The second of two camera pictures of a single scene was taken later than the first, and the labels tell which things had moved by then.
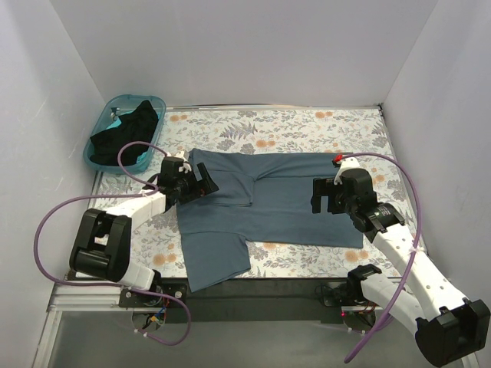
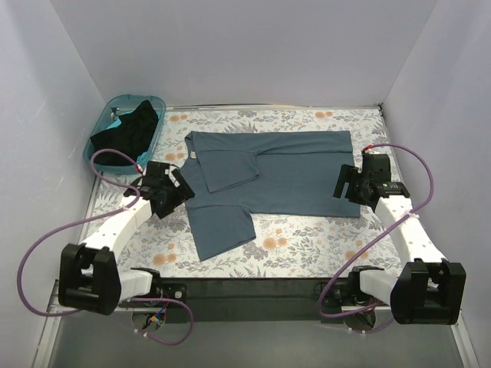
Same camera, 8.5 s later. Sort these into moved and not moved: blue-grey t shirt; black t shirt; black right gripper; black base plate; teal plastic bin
Moved: blue-grey t shirt; black right gripper
Not moved: teal plastic bin; black t shirt; black base plate
